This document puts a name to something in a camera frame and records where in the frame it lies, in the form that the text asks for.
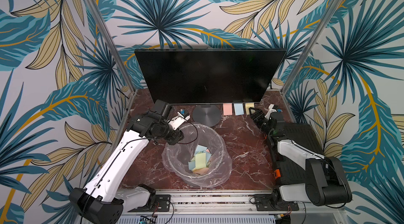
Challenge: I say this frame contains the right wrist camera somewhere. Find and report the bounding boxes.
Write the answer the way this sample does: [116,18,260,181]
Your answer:
[265,104,282,119]

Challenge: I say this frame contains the left aluminium frame post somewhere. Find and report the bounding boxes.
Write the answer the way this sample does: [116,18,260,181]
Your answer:
[84,0,135,96]

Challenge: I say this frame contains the blue sticky note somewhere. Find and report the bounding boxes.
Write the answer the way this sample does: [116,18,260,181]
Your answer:
[234,103,244,116]

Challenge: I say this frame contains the black computer monitor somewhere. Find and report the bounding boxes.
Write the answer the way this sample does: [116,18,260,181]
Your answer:
[135,49,286,104]

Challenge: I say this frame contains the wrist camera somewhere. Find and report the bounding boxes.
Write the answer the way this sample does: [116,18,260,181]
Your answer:
[265,104,282,119]
[168,108,190,130]

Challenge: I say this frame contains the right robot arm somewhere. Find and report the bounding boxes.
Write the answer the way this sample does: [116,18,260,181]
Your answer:
[248,105,352,211]

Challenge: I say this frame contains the round grey monitor stand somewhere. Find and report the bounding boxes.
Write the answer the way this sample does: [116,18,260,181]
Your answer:
[192,105,222,127]

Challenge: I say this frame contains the yellow sticky note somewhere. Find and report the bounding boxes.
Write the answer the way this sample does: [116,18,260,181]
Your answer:
[245,103,255,115]

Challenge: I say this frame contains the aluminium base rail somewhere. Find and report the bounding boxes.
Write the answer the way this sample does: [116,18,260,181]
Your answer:
[118,189,349,224]

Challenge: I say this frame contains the right aluminium frame post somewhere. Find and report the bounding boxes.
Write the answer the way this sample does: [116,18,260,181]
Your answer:
[280,0,343,96]

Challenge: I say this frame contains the discarded sticky notes pile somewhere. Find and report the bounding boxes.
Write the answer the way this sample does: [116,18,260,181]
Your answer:
[188,145,212,175]

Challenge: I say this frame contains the aluminium frame post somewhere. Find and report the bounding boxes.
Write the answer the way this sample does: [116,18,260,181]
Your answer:
[280,0,343,96]
[84,0,135,96]

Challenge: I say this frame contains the clear plastic trash bin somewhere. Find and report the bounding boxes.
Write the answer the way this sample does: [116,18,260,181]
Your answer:
[162,124,233,188]

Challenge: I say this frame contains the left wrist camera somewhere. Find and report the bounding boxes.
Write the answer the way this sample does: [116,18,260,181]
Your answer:
[168,108,190,130]

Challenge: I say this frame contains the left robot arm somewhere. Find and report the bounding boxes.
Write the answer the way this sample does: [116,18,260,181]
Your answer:
[69,100,190,224]

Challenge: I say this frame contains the pink sticky note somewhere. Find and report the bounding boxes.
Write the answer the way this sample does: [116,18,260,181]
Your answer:
[223,103,233,116]

